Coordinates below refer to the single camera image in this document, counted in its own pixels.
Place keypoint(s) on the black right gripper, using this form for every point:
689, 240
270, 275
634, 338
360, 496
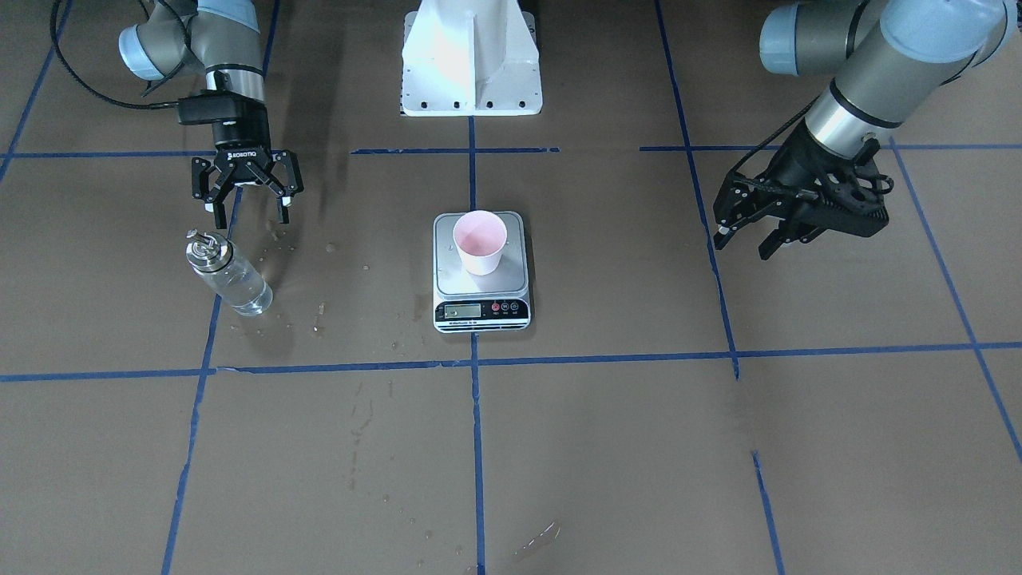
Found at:
243, 132

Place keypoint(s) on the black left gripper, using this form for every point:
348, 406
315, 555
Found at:
793, 165

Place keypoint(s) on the pink paper cup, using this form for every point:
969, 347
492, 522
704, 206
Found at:
480, 237

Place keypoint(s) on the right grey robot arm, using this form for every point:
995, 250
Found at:
220, 41

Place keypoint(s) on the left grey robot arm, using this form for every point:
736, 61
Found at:
884, 59

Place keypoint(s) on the clear glass sauce bottle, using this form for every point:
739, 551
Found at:
228, 272

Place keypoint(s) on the silver digital kitchen scale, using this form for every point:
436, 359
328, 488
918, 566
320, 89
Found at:
465, 303

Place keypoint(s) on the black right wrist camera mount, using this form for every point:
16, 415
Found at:
221, 107

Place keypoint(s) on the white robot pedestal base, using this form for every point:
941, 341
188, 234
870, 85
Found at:
471, 58

